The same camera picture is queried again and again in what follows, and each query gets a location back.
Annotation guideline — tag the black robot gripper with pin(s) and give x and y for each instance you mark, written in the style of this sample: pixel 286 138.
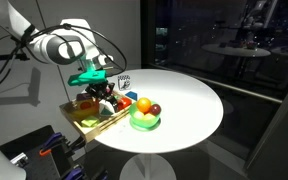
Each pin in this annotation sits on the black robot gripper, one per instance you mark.
pixel 100 90

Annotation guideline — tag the yellow block with red circle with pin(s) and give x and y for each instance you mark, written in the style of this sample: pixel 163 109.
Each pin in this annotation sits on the yellow block with red circle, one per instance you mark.
pixel 86 105

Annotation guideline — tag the purple block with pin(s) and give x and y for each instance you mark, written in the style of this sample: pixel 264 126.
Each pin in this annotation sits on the purple block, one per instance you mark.
pixel 83 96

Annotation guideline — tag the blue block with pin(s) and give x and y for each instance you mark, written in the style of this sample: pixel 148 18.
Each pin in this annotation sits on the blue block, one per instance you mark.
pixel 131 96

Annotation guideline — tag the light green block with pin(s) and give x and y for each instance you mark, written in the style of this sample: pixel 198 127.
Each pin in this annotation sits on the light green block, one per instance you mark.
pixel 90 122

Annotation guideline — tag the wooden tray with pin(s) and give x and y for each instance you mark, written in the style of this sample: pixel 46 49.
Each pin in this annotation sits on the wooden tray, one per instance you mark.
pixel 94 131

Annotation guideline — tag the red toy tomato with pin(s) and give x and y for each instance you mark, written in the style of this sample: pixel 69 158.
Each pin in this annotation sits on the red toy tomato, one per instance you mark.
pixel 125 102

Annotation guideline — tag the yellow toy banana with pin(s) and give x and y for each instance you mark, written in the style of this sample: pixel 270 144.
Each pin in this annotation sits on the yellow toy banana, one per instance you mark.
pixel 82 113

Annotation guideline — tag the yellow toy lemon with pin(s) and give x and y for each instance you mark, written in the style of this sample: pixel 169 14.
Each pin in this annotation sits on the yellow toy lemon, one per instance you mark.
pixel 149 117
pixel 138 115

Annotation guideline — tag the orange toy fruit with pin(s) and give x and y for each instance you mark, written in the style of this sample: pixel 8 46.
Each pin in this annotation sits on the orange toy fruit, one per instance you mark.
pixel 144 104

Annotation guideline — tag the green plastic bowl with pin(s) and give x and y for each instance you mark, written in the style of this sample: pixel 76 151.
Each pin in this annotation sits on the green plastic bowl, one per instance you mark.
pixel 145 123

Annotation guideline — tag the dark red toy plum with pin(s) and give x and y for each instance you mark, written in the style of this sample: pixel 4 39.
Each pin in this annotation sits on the dark red toy plum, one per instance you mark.
pixel 155 109

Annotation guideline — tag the purple clamp with orange tip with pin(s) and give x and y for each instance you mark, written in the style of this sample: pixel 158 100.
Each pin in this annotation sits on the purple clamp with orange tip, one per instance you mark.
pixel 52 141

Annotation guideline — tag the black base platform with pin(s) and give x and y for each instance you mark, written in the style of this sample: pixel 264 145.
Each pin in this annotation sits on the black base platform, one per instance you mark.
pixel 47 163

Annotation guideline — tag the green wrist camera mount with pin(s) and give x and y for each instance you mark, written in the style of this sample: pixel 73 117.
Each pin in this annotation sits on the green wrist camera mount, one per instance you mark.
pixel 85 78

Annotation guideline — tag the white table pedestal base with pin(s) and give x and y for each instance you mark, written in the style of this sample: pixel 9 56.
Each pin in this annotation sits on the white table pedestal base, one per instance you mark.
pixel 147 168

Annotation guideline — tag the silver metal bracket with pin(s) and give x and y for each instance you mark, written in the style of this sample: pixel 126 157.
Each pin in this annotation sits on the silver metal bracket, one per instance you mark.
pixel 19 159

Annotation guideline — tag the black camera stand rod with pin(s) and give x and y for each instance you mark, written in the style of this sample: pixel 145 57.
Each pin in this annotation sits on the black camera stand rod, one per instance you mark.
pixel 0 57

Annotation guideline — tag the grey window sill rail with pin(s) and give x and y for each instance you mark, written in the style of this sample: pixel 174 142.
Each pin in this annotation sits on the grey window sill rail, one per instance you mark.
pixel 224 85

